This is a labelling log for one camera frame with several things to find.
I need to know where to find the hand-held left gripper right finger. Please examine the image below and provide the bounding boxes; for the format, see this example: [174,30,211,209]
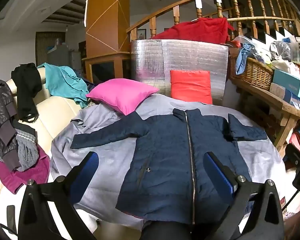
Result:
[204,151,284,240]

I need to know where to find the brown door curtain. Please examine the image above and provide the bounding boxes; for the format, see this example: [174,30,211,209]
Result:
[35,31,65,65]

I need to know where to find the white cardboard box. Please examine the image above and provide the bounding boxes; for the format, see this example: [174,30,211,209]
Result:
[269,82,300,110]

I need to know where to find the grey blanket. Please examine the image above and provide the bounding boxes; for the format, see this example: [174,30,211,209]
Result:
[50,94,287,230]

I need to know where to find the silver foil insulation mat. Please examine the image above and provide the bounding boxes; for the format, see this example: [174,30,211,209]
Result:
[130,39,229,105]

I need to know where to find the wooden side table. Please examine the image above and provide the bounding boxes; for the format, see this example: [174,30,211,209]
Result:
[229,76,300,152]

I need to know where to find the shiny dark grey jacket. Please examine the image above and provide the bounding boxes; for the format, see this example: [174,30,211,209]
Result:
[0,79,22,170]

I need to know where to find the pink pillow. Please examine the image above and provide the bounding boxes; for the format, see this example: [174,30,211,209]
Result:
[86,78,160,115]

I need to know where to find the navy quilted jacket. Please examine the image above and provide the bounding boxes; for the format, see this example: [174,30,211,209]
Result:
[70,108,268,225]

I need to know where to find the person's black trousers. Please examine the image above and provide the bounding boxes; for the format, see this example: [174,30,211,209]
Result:
[140,220,193,240]

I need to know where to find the teal cardboard box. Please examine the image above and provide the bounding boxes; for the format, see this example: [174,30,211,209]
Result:
[272,69,300,102]

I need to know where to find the magenta garment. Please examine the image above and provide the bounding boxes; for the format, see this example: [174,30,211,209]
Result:
[0,145,50,194]

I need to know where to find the wicker basket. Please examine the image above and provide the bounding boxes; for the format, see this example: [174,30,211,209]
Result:
[230,55,274,90]

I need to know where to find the red garment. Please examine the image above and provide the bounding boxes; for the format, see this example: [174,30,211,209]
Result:
[150,17,235,44]

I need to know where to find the teal garment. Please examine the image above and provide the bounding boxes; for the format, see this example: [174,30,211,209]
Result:
[37,63,90,108]

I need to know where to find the wooden stair railing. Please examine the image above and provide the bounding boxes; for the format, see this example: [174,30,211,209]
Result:
[126,0,300,40]

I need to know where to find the grey plastic bag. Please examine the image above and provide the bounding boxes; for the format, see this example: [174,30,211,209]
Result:
[269,40,292,60]

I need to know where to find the grey knit garment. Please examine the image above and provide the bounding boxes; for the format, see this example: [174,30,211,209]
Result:
[14,127,39,172]

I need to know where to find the white plastic bag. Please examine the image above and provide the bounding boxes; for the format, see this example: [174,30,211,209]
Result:
[271,59,300,79]

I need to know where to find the cream leather sofa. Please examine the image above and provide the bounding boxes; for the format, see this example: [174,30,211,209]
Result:
[0,67,100,240]

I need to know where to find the red pillow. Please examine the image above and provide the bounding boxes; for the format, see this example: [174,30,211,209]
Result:
[169,70,213,105]

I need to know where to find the blue cloth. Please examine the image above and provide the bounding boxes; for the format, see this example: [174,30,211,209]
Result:
[235,43,258,75]

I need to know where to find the black garment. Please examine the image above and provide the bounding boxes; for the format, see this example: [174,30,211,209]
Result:
[11,63,43,123]

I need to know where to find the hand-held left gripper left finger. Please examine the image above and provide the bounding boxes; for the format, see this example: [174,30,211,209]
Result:
[18,151,100,240]

